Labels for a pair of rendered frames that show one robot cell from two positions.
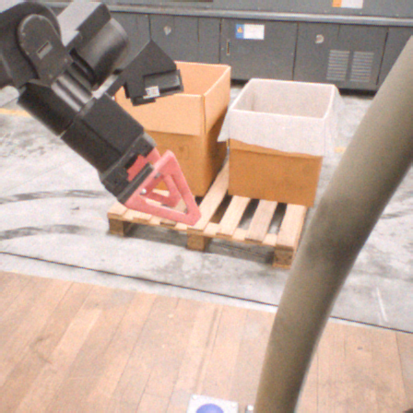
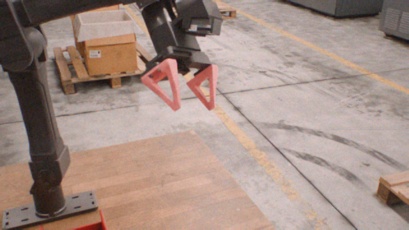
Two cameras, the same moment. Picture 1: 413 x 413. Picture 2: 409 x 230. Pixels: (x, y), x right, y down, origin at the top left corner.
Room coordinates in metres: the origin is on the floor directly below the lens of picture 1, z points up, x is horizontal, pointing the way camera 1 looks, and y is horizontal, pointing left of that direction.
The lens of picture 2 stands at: (0.10, -0.49, 1.49)
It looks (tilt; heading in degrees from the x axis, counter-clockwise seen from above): 26 degrees down; 55
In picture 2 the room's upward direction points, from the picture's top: straight up
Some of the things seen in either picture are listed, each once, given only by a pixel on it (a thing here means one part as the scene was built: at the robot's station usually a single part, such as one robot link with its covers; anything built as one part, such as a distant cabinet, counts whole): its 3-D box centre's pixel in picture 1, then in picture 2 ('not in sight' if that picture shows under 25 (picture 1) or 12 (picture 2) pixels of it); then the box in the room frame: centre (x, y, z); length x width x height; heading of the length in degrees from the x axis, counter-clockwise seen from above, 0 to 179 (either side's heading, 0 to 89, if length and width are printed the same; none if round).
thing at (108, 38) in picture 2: not in sight; (108, 41); (1.58, 3.33, 0.40); 0.66 x 0.62 x 0.50; 75
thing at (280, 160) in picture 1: (284, 139); not in sight; (2.44, -0.44, 0.40); 0.69 x 0.60 x 0.50; 163
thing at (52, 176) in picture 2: not in sight; (48, 172); (0.24, 0.29, 1.00); 0.09 x 0.06 x 0.06; 57
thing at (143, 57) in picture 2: not in sight; (105, 62); (1.64, 3.65, 0.07); 1.20 x 1.00 x 0.14; 78
